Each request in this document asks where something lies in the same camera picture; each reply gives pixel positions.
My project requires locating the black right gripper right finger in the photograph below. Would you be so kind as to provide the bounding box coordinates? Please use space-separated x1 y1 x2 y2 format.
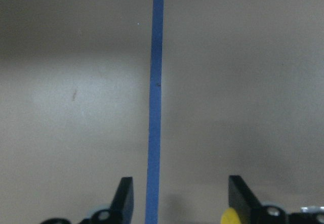
228 175 263 223

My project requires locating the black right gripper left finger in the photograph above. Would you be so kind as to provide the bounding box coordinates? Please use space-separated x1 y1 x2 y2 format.
110 177 134 224

